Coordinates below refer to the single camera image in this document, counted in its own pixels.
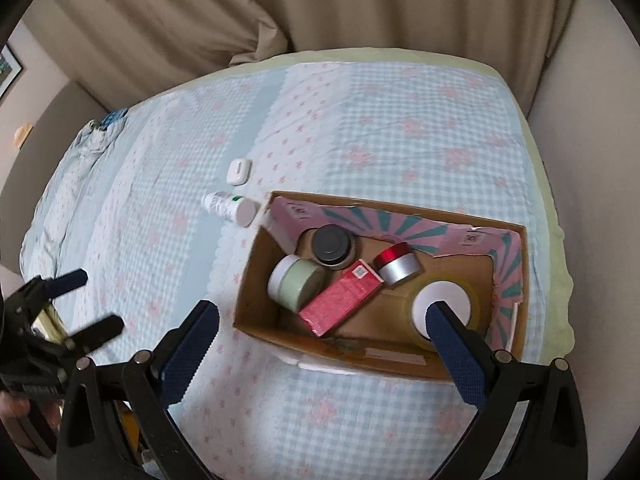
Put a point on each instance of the red lid silver jar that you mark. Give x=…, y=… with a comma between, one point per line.
x=397, y=265

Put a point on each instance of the black lid glass jar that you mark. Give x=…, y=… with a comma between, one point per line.
x=330, y=245

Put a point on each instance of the framed wall poster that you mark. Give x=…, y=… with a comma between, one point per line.
x=6, y=67

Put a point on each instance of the red carton box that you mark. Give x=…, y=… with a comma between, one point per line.
x=345, y=300

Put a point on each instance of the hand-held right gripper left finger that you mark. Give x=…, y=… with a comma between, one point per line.
x=192, y=350

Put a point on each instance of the brown upholstered headboard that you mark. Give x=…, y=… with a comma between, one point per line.
x=50, y=125

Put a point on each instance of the beige curtain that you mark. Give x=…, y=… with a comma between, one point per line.
x=350, y=0

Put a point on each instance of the blue checked packet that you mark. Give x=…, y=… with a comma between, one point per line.
x=112, y=118

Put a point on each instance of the pale green jar white lid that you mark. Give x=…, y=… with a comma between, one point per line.
x=300, y=282

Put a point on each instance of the small peach white object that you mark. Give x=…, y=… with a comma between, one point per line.
x=22, y=134

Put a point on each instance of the white earbuds case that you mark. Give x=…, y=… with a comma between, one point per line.
x=237, y=172

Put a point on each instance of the white plastic bottle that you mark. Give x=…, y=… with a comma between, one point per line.
x=227, y=205

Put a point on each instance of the clear tape roll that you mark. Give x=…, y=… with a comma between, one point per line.
x=481, y=310

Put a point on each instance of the blue checked floral blanket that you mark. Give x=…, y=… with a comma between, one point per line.
x=350, y=125

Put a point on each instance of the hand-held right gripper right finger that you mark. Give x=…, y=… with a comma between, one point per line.
x=457, y=355

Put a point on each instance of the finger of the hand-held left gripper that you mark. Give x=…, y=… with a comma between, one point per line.
x=62, y=282
x=97, y=332

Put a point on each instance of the person's left hand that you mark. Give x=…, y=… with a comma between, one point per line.
x=12, y=406

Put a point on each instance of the cardboard box pink flaps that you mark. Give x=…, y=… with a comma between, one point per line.
x=310, y=346

